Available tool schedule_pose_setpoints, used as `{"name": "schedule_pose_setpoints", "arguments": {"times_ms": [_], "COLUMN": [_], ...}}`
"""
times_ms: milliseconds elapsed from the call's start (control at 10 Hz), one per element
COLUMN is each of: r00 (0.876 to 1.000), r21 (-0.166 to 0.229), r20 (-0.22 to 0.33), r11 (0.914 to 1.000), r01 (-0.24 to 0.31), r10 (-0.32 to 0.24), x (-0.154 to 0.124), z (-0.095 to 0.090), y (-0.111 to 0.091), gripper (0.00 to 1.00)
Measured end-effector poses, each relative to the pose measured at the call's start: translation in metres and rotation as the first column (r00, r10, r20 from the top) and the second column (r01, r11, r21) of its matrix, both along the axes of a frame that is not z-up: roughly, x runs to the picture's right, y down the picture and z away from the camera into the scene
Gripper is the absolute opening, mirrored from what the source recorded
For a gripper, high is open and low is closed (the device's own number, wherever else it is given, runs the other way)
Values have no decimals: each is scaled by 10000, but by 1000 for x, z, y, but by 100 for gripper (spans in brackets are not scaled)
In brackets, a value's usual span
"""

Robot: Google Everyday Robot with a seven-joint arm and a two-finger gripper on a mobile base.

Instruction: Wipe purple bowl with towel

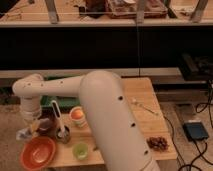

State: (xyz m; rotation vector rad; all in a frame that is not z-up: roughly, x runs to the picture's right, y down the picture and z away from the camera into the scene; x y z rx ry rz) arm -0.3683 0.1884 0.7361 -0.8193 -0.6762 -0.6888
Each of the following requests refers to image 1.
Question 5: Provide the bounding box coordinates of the purple bowl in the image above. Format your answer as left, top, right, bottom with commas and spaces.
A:
36, 118, 56, 136

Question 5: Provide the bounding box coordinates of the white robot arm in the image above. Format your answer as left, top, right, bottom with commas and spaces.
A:
12, 70, 160, 171

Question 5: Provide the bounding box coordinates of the orange bowl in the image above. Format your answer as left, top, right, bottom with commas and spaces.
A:
20, 136, 56, 171

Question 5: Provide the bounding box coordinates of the white small spoon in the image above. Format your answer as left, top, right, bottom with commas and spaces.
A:
131, 98, 159, 116

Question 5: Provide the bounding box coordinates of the green tray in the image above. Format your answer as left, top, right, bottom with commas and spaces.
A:
39, 75, 82, 110

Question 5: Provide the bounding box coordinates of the white brush in holder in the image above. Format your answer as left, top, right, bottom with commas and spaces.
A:
51, 100, 70, 144

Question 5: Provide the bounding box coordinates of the wooden table board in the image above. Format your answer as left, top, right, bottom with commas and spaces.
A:
31, 77, 178, 169

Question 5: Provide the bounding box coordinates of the small green cup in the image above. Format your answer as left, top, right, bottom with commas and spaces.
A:
72, 143, 88, 160

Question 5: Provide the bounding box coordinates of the bunch of dark grapes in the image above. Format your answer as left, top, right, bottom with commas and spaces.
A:
147, 137, 169, 151

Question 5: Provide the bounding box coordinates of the black box on shelf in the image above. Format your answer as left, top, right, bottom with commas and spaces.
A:
179, 53, 213, 81

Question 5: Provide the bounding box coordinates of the black foot pedal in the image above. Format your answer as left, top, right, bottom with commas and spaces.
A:
183, 122, 209, 141

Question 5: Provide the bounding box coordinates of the black cable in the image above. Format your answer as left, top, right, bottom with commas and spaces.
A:
162, 78, 213, 171

